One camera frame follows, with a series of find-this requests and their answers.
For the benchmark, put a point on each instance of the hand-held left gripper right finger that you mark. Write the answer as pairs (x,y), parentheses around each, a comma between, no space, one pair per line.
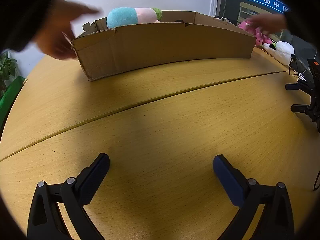
(228,182)

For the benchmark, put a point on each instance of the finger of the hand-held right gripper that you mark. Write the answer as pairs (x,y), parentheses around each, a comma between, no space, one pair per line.
(296,85)
(301,108)

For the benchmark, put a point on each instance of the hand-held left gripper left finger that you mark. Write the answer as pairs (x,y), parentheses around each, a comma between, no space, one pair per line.
(96,177)

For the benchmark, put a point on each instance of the brown cardboard box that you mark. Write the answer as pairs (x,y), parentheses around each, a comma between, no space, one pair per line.
(162,47)

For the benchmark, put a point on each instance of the person's right forearm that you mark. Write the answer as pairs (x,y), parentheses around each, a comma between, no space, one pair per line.
(297,21)

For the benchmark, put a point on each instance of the person's left forearm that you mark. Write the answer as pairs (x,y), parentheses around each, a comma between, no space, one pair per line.
(22,17)

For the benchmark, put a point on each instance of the person's right hand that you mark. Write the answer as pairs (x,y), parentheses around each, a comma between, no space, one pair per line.
(271,23)

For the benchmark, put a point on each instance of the person's left hand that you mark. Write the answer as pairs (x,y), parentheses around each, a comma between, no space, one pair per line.
(57,30)

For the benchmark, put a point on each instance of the white plush toy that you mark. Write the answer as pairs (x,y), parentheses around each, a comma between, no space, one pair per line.
(283,51)

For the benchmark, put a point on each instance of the green chair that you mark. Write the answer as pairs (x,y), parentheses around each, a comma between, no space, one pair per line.
(10,100)

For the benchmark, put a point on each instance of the green potted plant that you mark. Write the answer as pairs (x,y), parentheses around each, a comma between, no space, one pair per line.
(7,67)

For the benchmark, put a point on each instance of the blue pink green plush toy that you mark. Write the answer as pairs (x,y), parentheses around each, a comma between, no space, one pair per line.
(125,16)

